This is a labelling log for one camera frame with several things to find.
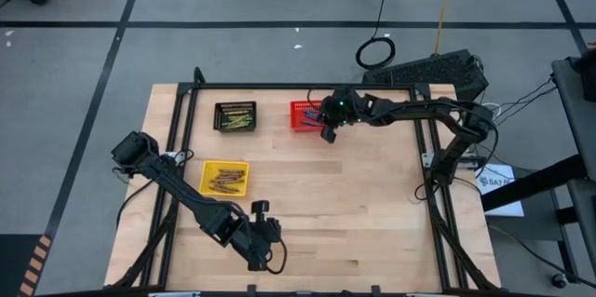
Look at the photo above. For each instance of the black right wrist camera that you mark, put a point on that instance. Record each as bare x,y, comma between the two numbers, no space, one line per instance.
331,111

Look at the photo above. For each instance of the black metal beam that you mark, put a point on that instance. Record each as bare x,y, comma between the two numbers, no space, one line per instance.
531,185

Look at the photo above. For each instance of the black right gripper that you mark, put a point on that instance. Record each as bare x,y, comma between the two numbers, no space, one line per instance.
351,108

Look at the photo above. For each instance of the black mat striped edge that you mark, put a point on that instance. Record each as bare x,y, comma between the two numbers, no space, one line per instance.
14,264

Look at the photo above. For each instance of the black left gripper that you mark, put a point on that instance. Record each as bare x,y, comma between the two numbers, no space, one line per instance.
251,241

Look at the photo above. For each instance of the black computer case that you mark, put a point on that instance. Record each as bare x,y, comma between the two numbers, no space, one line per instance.
426,73

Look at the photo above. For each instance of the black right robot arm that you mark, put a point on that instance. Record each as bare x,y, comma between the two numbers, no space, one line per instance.
433,111

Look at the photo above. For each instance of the white printed paper sheet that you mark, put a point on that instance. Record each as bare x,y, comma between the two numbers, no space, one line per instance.
500,194

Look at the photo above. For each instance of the black plastic basket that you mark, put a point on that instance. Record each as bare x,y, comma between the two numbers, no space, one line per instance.
219,120

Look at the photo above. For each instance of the white label strip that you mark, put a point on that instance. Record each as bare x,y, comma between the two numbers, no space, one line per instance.
174,294
421,294

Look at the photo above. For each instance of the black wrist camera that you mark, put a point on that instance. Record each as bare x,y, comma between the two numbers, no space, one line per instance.
272,231
331,111

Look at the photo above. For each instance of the black caster wheel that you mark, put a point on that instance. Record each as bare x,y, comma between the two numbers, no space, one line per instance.
559,280

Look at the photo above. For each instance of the grey metal bracket plate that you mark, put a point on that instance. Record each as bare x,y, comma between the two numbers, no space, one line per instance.
427,160

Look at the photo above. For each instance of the yellow plastic basket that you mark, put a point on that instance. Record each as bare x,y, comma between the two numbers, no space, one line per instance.
205,180

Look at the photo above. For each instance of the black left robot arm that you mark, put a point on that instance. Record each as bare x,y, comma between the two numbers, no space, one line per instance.
177,185

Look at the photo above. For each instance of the black box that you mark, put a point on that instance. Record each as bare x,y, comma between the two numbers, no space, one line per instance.
584,71

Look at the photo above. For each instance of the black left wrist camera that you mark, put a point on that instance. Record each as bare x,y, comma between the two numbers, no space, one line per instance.
272,231

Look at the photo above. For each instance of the black side table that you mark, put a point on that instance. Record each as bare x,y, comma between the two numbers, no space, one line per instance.
577,115

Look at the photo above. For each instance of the red plastic basket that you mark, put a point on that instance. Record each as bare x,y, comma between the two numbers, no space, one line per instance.
298,108

